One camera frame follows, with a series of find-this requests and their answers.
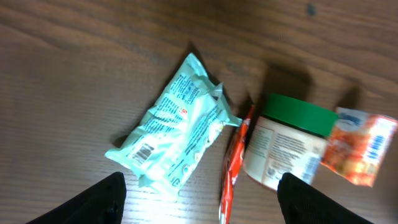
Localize green lid jar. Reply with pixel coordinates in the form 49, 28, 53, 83
243, 94, 338, 190

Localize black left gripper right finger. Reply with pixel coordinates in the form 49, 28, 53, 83
277, 172, 371, 224

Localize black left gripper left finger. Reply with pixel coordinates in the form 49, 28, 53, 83
27, 172, 127, 224

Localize pale green wipes packet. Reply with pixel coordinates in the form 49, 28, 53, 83
105, 54, 242, 198

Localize red Nescafe stick sachet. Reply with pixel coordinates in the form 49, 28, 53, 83
219, 105, 254, 224

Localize small orange carton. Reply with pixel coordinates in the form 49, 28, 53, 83
321, 107, 397, 187

